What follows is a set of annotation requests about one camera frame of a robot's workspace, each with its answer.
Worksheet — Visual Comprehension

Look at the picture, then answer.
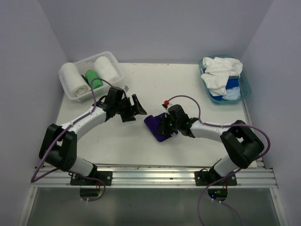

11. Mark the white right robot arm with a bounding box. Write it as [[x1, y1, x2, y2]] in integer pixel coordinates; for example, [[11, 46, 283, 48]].
[[158, 104, 264, 185]]

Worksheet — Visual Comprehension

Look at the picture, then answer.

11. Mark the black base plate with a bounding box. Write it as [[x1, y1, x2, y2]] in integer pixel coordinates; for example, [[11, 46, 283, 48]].
[[194, 169, 238, 186], [68, 170, 113, 186]]

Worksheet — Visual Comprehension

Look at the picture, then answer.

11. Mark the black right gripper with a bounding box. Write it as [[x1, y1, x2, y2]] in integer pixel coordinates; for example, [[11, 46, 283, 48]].
[[156, 114, 180, 135]]

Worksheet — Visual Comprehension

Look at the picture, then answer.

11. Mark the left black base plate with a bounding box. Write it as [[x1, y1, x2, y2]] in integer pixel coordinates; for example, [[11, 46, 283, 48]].
[[68, 170, 113, 186]]

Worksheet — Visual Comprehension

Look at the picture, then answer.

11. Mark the purple towel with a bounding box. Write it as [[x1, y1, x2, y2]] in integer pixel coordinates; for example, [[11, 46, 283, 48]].
[[144, 113, 178, 142]]

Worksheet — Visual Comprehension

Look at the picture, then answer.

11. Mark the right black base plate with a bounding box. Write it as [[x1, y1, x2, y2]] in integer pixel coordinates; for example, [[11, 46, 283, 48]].
[[194, 169, 238, 186]]

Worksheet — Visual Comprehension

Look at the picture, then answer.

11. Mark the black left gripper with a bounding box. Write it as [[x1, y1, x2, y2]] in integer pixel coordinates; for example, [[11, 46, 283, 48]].
[[115, 94, 146, 122]]

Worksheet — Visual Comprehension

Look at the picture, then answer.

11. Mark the large white rolled towel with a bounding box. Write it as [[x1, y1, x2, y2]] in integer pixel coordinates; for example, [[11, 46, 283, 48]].
[[58, 63, 91, 98]]

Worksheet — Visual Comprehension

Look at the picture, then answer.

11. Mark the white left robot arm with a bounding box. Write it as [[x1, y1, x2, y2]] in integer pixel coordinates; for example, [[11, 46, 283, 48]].
[[39, 87, 147, 185]]

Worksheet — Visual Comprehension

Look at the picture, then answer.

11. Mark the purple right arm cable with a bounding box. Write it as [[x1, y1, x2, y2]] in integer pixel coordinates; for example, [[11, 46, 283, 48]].
[[168, 95, 271, 226]]

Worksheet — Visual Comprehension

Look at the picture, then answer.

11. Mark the teal plastic bin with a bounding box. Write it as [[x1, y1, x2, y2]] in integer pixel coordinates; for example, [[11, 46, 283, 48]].
[[198, 55, 251, 105]]

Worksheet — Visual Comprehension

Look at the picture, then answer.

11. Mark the white plastic basket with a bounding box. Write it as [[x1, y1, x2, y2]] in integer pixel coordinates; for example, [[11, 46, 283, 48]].
[[58, 51, 125, 102]]

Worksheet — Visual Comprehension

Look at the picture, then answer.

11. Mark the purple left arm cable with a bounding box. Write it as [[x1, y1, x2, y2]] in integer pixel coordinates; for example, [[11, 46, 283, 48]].
[[30, 79, 113, 189]]

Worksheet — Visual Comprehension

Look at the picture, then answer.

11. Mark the green rolled towel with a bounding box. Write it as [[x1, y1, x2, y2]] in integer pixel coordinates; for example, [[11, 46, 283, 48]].
[[85, 70, 103, 90]]

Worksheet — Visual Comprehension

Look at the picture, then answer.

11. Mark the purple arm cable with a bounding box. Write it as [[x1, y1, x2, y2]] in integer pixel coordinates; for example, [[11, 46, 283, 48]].
[[30, 79, 113, 189], [168, 95, 271, 226]]

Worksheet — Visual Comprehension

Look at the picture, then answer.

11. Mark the light blue towel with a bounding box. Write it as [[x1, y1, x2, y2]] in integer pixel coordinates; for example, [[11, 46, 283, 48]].
[[222, 87, 241, 101]]

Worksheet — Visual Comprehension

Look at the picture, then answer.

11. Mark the aluminium rail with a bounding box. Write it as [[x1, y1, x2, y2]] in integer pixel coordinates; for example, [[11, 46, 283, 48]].
[[30, 166, 278, 189]]

